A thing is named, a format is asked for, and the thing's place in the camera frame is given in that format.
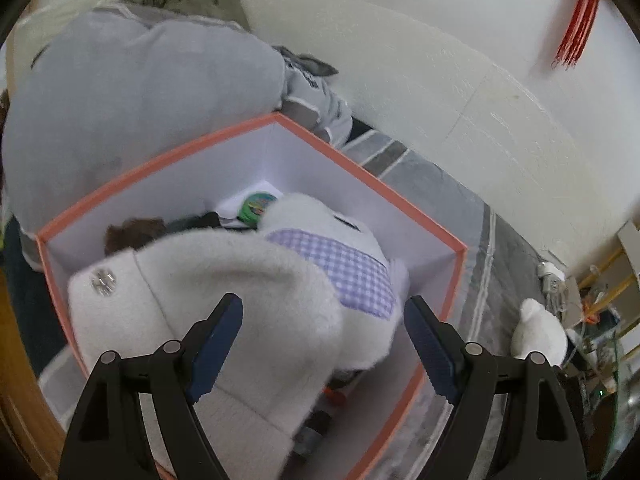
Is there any pink cardboard storage box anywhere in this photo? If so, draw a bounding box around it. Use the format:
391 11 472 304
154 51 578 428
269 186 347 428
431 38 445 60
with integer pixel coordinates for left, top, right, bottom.
37 114 466 479

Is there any white fluffy garment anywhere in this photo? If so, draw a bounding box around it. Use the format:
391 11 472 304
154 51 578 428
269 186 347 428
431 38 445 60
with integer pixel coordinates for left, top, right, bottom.
67 230 343 479

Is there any green glass table top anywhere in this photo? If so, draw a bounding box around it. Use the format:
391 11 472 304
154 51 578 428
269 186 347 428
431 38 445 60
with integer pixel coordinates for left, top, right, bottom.
599 340 639 479

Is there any white plush toy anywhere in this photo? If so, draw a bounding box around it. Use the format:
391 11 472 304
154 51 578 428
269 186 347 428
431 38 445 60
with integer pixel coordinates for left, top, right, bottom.
511 298 567 366

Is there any white power strip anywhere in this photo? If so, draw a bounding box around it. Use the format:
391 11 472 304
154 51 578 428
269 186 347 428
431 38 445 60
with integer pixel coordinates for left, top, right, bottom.
537 262 565 294

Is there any wooden shelf unit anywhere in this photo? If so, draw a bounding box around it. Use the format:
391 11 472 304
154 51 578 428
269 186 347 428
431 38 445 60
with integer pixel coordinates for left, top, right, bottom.
578 220 639 327

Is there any grey bed blanket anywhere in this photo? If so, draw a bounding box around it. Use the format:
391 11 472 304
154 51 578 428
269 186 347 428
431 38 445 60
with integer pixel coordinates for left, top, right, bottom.
37 115 540 479

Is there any grey heart pillow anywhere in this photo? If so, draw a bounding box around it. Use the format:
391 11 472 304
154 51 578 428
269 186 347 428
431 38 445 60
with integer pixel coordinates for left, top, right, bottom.
2 3 285 233

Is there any grey striped clothing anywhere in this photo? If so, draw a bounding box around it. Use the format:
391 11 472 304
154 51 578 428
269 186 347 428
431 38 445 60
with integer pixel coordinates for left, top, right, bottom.
273 46 352 148

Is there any red Chinese knot ornament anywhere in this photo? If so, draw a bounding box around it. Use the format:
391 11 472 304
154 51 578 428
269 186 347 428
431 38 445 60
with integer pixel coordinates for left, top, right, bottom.
552 0 600 68

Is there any olive green jacket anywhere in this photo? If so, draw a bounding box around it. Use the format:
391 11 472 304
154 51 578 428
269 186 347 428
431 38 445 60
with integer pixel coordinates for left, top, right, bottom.
122 0 252 32

